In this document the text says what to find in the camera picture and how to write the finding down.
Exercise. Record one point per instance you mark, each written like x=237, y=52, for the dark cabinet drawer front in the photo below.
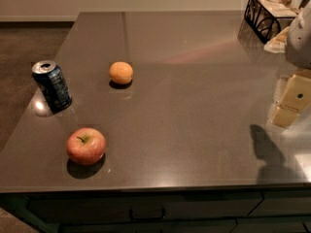
x=140, y=208

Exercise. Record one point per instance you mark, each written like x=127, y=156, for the orange fruit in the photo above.
x=121, y=73

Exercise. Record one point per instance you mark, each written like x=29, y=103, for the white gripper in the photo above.
x=299, y=43

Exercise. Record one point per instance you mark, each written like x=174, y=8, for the white napkin packets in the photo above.
x=277, y=44

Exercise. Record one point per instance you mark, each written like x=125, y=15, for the dark blue soda can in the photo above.
x=48, y=76

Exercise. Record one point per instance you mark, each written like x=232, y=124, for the red apple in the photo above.
x=86, y=146

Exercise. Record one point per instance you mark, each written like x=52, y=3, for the black wire napkin holder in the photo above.
x=268, y=18

